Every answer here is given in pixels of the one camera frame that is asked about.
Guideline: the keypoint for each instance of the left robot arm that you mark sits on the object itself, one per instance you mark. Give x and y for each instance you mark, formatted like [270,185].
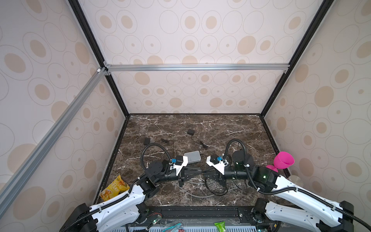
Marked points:
[129,206]

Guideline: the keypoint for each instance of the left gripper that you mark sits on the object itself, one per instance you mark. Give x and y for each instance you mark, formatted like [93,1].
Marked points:
[181,176]

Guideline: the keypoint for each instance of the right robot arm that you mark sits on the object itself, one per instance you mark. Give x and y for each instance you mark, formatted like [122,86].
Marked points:
[310,211]

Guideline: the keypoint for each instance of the teal patterned item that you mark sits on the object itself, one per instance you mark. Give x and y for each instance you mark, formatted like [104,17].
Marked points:
[175,228]

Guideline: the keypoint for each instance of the horizontal aluminium rail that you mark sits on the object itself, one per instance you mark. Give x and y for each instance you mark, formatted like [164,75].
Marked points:
[197,67]

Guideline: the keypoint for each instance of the yellow snack bag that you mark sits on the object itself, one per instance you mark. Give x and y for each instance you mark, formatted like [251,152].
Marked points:
[117,187]

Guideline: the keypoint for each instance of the white router box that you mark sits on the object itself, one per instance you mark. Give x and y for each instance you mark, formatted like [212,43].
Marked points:
[193,157]

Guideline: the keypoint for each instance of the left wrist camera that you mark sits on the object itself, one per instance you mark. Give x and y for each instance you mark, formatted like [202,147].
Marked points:
[178,164]

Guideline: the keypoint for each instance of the diagonal aluminium rail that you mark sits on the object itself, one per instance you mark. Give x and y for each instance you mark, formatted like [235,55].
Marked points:
[30,165]

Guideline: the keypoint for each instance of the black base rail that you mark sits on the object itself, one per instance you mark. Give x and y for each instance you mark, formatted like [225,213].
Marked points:
[243,214]

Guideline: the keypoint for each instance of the green tube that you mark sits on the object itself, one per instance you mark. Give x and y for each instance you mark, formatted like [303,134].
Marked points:
[221,227]

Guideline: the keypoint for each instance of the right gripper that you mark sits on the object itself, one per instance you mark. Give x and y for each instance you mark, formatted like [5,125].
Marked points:
[215,177]

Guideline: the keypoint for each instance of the pink plastic goblet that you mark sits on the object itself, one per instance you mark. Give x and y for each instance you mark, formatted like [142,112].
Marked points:
[283,160]

